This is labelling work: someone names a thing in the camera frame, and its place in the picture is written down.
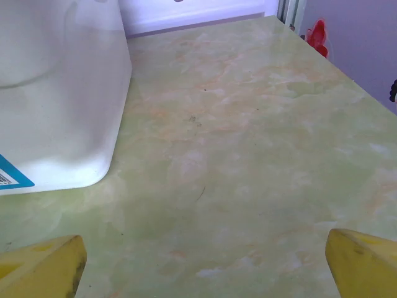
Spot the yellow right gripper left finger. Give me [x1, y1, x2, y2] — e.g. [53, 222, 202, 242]
[0, 234, 87, 298]

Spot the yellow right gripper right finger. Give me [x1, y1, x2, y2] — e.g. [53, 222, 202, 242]
[324, 228, 397, 298]

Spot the blue barcode label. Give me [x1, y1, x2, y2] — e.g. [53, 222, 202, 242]
[0, 153, 35, 189]

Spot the white plastic container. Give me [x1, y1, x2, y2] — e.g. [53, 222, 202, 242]
[0, 0, 134, 196]

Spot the red plastic object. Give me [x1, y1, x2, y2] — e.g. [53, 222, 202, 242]
[305, 18, 329, 59]

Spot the metal frame post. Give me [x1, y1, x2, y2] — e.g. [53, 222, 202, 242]
[277, 0, 301, 31]

